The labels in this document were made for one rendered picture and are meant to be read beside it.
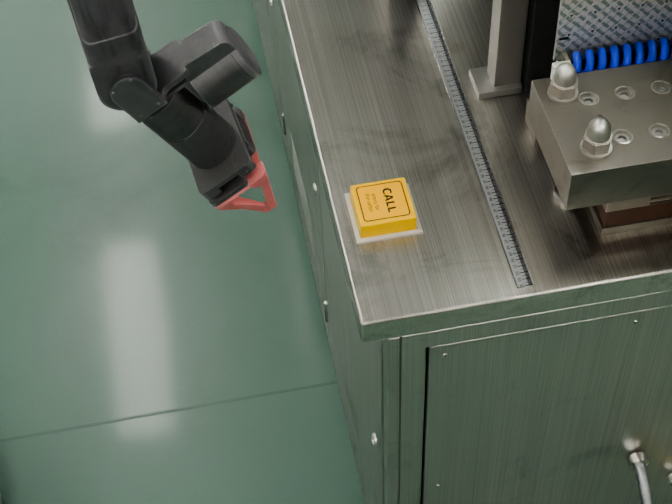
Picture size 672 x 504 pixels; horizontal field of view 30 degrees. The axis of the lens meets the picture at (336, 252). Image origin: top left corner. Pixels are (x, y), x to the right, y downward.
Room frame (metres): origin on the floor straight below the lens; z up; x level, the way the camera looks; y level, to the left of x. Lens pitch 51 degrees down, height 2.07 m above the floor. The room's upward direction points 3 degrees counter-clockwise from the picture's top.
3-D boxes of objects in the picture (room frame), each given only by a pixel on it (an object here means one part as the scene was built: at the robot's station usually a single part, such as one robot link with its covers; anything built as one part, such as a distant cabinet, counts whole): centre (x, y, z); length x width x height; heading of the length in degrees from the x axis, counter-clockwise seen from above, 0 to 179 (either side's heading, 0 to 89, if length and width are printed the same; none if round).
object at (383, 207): (1.02, -0.06, 0.91); 0.07 x 0.07 x 0.02; 8
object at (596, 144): (0.99, -0.30, 1.05); 0.04 x 0.04 x 0.04
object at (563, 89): (1.08, -0.28, 1.05); 0.04 x 0.04 x 0.04
